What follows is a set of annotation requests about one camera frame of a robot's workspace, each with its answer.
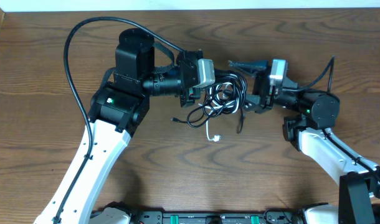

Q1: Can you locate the black usb cable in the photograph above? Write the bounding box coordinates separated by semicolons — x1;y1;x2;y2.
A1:
171;68;249;134

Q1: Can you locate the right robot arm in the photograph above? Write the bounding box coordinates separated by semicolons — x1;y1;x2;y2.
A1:
229;58;380;223

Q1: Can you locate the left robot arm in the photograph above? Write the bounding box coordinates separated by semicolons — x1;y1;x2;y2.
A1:
36;28;215;223

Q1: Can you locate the white usb cable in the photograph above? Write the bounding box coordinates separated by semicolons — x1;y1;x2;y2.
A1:
197;82;240;142

